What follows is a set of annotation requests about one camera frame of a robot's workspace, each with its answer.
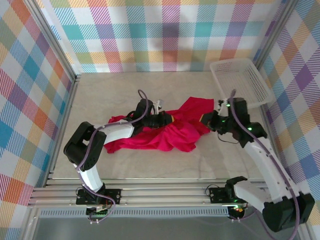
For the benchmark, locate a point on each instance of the white plastic mesh basket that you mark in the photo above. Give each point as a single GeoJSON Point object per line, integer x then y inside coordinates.
{"type": "Point", "coordinates": [240, 80]}

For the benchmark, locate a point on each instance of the aluminium mounting rail beam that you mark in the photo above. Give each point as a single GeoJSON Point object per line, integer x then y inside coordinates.
{"type": "Point", "coordinates": [162, 192]}

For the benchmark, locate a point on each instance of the red t-shirt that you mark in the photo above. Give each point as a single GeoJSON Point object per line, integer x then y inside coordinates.
{"type": "Point", "coordinates": [175, 137]}

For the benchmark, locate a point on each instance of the aluminium frame post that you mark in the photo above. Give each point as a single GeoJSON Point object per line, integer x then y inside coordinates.
{"type": "Point", "coordinates": [51, 40]}
{"type": "Point", "coordinates": [273, 35]}

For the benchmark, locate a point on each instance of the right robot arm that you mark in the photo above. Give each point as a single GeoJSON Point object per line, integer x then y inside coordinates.
{"type": "Point", "coordinates": [265, 160]}

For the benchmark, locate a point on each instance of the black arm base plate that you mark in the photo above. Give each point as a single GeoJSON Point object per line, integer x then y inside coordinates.
{"type": "Point", "coordinates": [216, 195]}
{"type": "Point", "coordinates": [115, 196]}

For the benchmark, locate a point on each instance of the aluminium table side rail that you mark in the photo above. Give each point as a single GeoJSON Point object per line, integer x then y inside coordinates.
{"type": "Point", "coordinates": [70, 96]}
{"type": "Point", "coordinates": [262, 115]}

